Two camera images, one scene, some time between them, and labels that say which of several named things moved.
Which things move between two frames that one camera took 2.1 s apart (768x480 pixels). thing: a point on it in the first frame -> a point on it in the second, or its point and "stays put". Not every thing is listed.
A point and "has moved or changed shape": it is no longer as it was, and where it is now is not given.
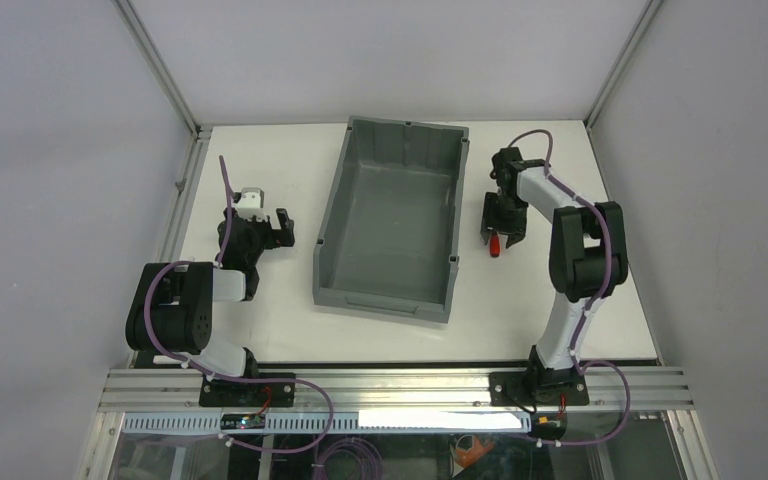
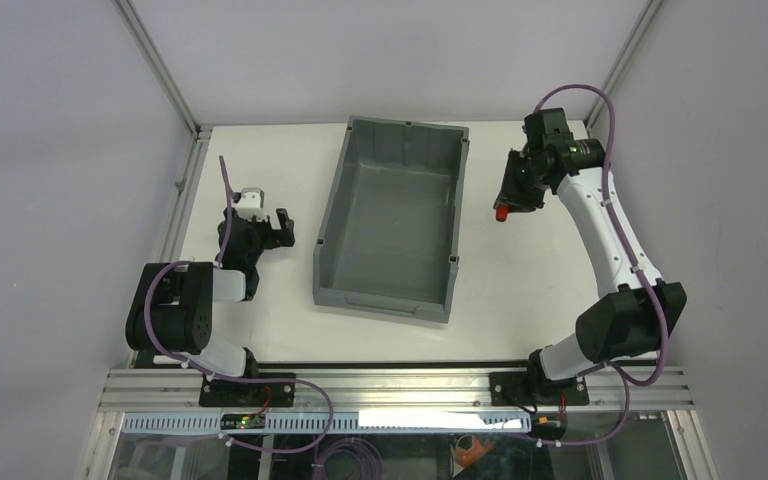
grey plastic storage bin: x=391 y=236 stays put
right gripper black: x=504 y=211 -> x=513 y=187
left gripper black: x=272 y=231 stays put
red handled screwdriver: x=495 y=245 has moved or changed shape
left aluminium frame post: x=159 y=70 stays put
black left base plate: x=222 y=393 stays put
